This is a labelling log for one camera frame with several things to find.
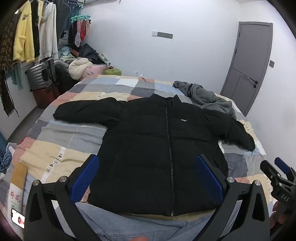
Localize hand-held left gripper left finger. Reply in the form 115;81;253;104
24;154;100;241

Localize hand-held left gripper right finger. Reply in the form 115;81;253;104
195;154;271;241

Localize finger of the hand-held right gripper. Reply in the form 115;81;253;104
260;159;283;187
274;157;296;183

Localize black puffer jacket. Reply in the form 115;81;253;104
53;94;256;218

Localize pile of dark clothes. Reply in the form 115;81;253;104
58;37;104;65

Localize person's right hand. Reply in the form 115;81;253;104
269;201;290;232

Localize patchwork bed blanket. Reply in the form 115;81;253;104
0;74;278;241

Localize person's blue jeans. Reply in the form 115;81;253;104
76;202;222;241

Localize smartphone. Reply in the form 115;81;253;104
11;208;25;230

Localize grey fleece garment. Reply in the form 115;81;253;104
173;80;237;120

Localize red-brown suitcase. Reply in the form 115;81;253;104
31;84;60;109

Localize pink pillow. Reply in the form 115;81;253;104
82;64;109;80

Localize grey door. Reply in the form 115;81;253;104
219;21;274;117

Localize white fleece garment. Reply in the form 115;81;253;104
68;57;93;81

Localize silver suitcase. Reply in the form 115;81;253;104
25;58;56;91

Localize teal hanging cloth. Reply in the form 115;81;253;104
9;62;25;92

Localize brown patterned scarf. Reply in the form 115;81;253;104
0;16;20;117

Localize green sock drying hanger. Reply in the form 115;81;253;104
70;15;91;48

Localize white hanging hoodie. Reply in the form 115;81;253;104
38;2;59;62

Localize yellow fleece jacket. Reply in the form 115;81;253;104
13;0;36;64

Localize black hanging garment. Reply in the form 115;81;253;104
30;0;41;58

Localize grey wall switch panel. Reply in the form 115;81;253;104
152;31;173;39

